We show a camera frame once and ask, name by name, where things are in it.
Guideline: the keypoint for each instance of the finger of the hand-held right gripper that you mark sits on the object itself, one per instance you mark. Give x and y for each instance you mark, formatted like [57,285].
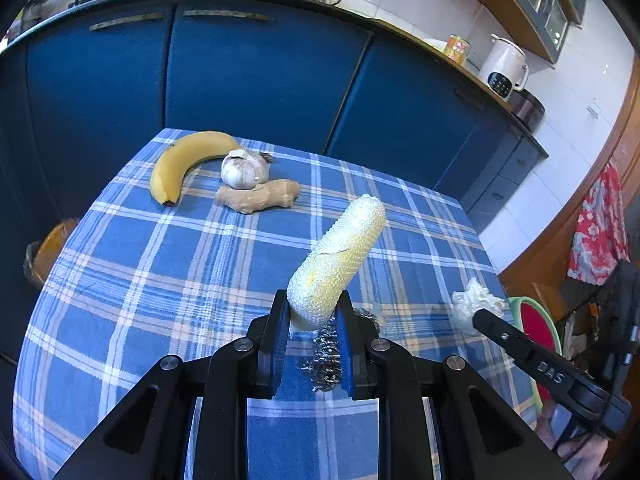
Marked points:
[520,350]

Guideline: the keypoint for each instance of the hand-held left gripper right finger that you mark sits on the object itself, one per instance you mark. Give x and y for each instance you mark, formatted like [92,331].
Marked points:
[345,347]

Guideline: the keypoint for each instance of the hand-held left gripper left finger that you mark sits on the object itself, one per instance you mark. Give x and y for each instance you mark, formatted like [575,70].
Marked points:
[280,340]

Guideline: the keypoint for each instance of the red bin with green rim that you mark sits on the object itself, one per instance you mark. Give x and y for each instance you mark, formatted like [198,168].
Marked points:
[537,320]

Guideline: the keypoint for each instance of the white tissue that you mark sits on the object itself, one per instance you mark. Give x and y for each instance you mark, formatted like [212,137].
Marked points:
[472,300]

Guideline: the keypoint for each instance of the white corn cob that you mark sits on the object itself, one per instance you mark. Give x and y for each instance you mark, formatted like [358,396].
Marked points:
[340,250]

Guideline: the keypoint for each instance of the person's right hand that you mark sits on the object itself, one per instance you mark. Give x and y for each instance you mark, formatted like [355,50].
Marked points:
[590,452]

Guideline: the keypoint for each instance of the steel wool scourer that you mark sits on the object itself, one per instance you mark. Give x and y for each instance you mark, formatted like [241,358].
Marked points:
[320,365]

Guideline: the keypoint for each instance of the blue plaid tablecloth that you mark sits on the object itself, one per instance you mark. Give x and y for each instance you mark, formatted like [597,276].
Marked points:
[150,285]

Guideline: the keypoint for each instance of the red floral cloth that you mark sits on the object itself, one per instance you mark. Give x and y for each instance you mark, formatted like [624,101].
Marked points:
[597,230]

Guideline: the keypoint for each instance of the ginger root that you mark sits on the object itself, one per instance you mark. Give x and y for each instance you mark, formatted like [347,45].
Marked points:
[260,195]

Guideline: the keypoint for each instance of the garlic bulb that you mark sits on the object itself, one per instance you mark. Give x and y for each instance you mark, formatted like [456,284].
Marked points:
[242,170]

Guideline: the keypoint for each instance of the yellow banana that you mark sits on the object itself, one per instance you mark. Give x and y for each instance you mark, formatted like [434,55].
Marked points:
[175,165]

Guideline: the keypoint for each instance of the dark rice cooker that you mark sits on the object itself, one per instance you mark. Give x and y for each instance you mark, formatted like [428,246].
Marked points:
[527,110]

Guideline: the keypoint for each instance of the brown round basket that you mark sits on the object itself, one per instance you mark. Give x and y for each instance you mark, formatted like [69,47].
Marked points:
[50,255]

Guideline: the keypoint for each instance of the blue kitchen cabinets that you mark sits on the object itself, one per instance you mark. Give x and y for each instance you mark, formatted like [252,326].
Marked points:
[250,85]

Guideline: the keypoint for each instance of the white electric kettle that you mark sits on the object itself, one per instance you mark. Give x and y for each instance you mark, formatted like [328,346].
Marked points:
[502,65]

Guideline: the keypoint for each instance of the yellow can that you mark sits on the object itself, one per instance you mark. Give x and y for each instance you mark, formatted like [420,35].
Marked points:
[457,50]

